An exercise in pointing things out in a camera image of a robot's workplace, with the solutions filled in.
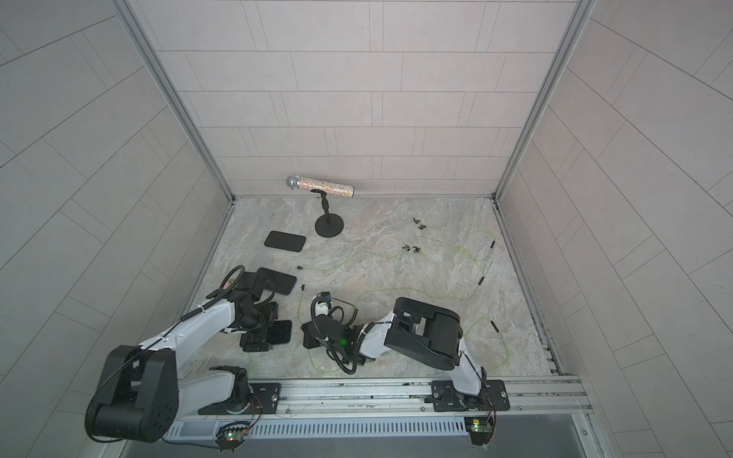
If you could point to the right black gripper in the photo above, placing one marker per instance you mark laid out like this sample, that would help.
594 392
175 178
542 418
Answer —
310 334

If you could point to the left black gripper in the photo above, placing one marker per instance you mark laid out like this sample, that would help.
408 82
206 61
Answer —
260 340

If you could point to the black smartphone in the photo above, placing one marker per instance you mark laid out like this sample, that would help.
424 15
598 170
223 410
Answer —
278 280
285 241
280 333

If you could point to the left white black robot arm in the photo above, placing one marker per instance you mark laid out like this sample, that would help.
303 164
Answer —
140 393

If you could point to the black round microphone stand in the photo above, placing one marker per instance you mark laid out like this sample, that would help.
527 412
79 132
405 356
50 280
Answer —
328 225

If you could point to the left green circuit board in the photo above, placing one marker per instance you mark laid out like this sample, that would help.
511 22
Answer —
231 436

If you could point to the green circuit board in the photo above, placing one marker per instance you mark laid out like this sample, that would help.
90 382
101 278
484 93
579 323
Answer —
480 429
231 436

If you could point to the glitter silver microphone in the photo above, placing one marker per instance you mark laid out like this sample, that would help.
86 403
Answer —
314 185

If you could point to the right green circuit board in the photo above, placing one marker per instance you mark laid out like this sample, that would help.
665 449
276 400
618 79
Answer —
480 429

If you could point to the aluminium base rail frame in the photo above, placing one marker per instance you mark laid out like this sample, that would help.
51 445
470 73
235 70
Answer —
383 399

